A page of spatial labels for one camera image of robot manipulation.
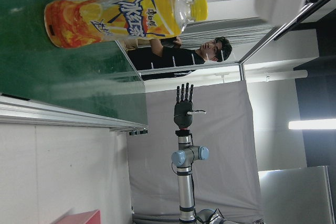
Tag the iced tea bottle yellow cap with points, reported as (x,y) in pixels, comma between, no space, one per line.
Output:
(78,22)

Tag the white standing board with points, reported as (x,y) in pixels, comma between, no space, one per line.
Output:
(294,197)

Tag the grey vertical blinds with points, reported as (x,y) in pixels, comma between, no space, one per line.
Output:
(236,31)

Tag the pink plastic basket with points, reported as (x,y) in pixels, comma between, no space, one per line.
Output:
(84,217)

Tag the white backdrop roll tube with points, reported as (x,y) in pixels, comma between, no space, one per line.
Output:
(262,73)

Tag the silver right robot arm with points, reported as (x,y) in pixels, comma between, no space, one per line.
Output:
(186,182)

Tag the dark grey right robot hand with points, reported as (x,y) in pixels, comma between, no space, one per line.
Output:
(183,113)

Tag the grey backdrop cloth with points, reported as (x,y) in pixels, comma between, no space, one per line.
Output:
(225,142)

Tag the aluminium table edge frame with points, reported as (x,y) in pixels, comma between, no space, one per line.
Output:
(52,115)

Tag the aluminium cage frame bar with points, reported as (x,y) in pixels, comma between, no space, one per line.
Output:
(286,23)

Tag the person in black shirt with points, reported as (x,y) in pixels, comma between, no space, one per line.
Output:
(170,58)

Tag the white fluorescent light tube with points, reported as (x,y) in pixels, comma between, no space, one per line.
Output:
(312,124)

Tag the green table mat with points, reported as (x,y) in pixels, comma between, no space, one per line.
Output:
(31,64)

